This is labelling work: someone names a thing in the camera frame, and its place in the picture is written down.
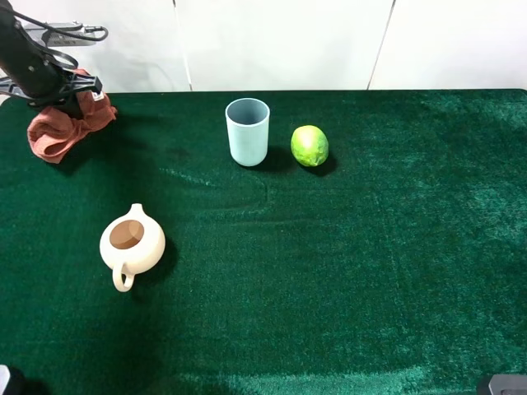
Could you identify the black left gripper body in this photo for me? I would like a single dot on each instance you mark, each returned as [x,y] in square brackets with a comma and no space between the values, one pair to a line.
[41,76]

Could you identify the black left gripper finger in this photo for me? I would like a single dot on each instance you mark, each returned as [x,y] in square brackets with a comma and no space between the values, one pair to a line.
[71,107]

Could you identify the reddish brown cloth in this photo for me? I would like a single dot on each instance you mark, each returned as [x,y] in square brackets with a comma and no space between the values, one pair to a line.
[53,133]

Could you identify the cream ceramic teapot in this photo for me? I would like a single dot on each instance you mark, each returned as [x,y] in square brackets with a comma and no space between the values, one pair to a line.
[131,244]

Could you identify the light blue plastic cup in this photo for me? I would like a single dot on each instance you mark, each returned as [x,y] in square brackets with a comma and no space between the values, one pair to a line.
[247,123]

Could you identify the green lime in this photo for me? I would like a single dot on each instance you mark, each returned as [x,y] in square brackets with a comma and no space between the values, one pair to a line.
[309,146]

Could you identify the green velvet tablecloth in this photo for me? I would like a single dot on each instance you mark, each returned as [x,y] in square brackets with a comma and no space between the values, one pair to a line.
[398,266]

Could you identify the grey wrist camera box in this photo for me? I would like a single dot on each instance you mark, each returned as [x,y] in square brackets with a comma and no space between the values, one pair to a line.
[52,39]

